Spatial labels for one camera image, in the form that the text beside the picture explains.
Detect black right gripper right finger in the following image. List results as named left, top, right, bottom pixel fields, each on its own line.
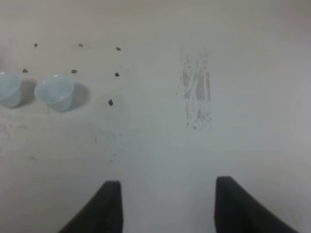
left=214, top=176, right=296, bottom=233

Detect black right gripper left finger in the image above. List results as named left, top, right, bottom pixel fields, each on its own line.
left=60, top=181, right=124, bottom=233

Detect right light blue teacup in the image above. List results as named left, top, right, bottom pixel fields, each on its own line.
left=34, top=75, right=75, bottom=112

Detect light blue teacup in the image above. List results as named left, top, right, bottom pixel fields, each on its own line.
left=0, top=72, right=21, bottom=108
left=34, top=75, right=75, bottom=112

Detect left light blue teacup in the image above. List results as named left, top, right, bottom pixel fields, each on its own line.
left=0, top=72, right=21, bottom=108

